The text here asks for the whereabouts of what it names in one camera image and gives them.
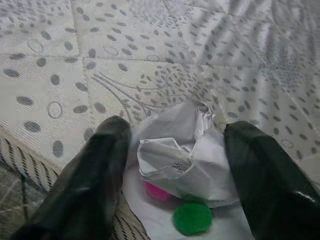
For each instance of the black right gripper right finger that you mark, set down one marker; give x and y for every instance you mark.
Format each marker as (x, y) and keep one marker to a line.
(275, 195)

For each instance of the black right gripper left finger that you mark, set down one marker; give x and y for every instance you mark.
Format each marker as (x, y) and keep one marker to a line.
(80, 195)

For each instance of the white paper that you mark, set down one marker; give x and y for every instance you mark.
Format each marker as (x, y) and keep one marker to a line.
(170, 155)

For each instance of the white plastic sheet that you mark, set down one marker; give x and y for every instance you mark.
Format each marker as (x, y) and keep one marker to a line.
(150, 217)

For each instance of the pink pom-pom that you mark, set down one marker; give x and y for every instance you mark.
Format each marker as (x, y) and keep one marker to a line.
(156, 191)

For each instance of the green pom-pom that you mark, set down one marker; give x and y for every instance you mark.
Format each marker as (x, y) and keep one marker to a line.
(192, 218)

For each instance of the white patterned mattress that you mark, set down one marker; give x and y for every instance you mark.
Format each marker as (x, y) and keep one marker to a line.
(175, 50)

